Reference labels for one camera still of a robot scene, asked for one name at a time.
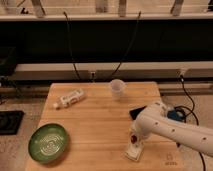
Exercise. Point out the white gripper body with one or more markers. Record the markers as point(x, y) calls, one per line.
point(140, 136)

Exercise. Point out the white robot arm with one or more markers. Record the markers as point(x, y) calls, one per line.
point(153, 119)

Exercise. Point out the black smartphone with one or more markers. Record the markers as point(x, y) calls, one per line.
point(135, 112)

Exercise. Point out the translucent plastic cup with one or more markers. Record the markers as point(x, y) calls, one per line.
point(117, 88)

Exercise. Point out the white plastic bottle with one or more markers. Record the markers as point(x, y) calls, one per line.
point(69, 99)

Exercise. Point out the green ceramic plate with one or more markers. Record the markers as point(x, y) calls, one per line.
point(48, 143)

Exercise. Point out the black floor mat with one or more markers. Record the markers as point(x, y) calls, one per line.
point(10, 122)

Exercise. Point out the blue cable connector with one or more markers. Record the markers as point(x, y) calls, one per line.
point(174, 116)

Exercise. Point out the white wall outlet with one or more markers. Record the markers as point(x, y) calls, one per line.
point(92, 75)

